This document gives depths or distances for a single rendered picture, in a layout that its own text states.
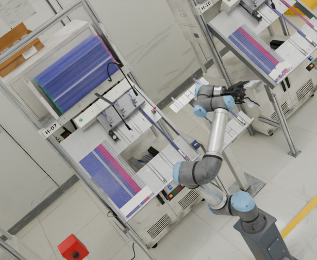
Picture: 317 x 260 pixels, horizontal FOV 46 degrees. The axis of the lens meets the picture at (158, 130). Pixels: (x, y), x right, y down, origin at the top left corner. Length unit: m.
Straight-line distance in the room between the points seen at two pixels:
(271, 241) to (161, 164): 0.85
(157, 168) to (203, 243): 0.80
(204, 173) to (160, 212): 1.30
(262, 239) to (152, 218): 1.05
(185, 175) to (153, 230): 1.33
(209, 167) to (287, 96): 1.85
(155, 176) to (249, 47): 1.21
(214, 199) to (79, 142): 1.06
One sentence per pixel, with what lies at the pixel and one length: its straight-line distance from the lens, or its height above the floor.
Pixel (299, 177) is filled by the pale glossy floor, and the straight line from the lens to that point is 3.16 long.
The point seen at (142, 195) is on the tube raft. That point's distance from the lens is 2.51.
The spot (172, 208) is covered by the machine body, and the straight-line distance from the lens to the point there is 3.09.
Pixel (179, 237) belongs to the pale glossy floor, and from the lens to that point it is 3.19.
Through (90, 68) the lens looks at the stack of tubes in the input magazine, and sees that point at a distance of 2.54.
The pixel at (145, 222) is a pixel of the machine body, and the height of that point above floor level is 0.31.
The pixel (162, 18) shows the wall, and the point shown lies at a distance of 4.48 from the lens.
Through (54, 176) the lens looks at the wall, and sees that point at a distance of 4.41.
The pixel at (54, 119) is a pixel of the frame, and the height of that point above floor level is 1.39.
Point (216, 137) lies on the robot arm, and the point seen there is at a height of 1.21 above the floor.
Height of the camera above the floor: 2.36
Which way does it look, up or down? 33 degrees down
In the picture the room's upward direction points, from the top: 33 degrees counter-clockwise
